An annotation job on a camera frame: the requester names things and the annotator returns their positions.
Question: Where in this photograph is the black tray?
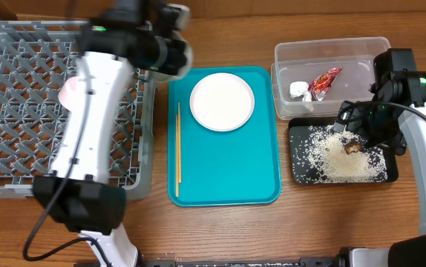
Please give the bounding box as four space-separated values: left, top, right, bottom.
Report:
287 115 399 186

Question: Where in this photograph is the grey bowl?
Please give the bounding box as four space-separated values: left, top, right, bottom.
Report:
148 31 193 82

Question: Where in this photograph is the grey dishwasher rack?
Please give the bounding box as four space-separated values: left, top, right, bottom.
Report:
0 21 157 200

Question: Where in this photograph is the white rice heap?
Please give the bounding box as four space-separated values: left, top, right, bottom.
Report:
294 125 387 183

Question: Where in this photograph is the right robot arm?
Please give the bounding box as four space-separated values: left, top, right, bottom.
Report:
335 48 426 266

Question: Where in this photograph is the teal plastic tray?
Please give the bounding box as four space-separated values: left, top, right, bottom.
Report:
168 66 281 207

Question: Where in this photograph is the white tissue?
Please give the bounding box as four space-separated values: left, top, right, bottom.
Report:
289 81 309 98

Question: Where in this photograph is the large white plate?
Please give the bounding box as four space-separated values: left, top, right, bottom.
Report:
189 73 255 132

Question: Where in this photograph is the clear plastic bin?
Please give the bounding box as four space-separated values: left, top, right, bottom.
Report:
271 37 390 120

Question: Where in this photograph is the wooden chopstick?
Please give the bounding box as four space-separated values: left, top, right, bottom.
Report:
177 102 182 183
175 114 180 197

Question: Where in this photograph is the brown food scrap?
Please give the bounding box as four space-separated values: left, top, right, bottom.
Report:
344 142 362 154

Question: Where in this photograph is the wooden chopstick left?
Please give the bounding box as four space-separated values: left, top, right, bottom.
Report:
175 114 180 197

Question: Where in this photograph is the red snack wrapper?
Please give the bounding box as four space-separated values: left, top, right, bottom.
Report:
309 67 342 101

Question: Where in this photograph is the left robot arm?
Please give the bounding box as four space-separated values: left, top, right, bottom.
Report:
32 1 193 266

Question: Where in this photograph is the wooden chopstick right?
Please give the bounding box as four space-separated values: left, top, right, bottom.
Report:
177 102 182 183

